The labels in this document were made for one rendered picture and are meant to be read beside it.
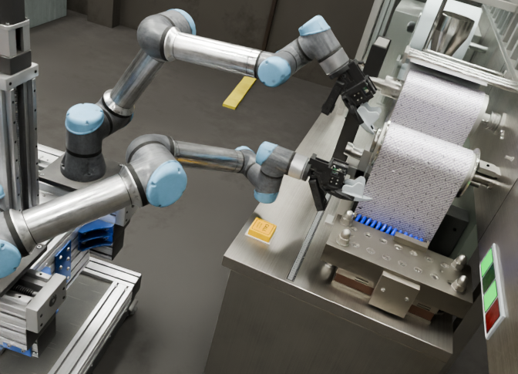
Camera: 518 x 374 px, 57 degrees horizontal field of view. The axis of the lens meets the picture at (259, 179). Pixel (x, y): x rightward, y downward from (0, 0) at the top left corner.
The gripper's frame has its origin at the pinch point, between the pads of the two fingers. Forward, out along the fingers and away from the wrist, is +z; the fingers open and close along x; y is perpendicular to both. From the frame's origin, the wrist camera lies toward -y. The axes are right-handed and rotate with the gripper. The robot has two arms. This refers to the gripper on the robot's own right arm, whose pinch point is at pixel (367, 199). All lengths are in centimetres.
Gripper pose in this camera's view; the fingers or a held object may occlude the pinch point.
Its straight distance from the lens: 144.3
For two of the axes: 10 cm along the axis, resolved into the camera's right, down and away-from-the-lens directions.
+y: 2.2, -8.2, -5.3
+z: 9.2, 3.6, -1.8
